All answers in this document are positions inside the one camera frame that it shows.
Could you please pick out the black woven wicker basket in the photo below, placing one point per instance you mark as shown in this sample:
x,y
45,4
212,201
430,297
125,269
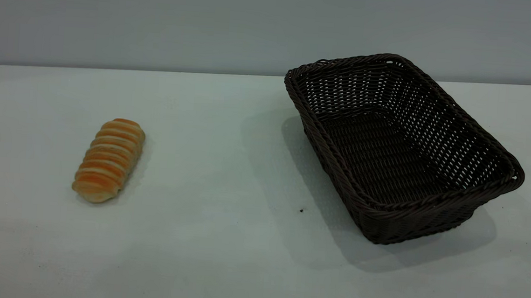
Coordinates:
x,y
386,153

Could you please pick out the striped orange bread roll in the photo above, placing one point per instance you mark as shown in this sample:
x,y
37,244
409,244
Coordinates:
x,y
108,161

